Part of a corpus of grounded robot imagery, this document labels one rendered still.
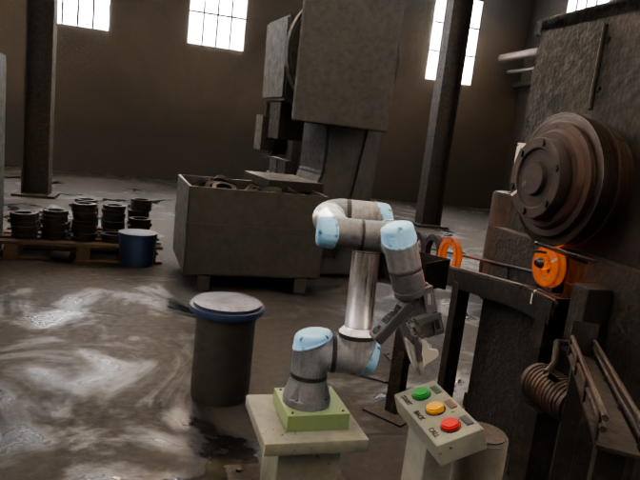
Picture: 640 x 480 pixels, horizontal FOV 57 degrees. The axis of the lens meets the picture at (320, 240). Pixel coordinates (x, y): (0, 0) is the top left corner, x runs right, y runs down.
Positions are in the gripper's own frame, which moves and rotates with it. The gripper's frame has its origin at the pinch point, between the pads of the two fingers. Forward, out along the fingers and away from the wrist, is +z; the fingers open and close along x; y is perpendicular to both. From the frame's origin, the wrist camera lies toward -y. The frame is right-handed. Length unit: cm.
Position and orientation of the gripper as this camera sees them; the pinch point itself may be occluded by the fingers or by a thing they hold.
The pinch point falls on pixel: (416, 370)
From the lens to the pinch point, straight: 143.3
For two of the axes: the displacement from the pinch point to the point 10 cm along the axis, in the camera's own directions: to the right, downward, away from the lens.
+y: 9.4, -2.7, 1.9
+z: 2.2, 9.4, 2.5
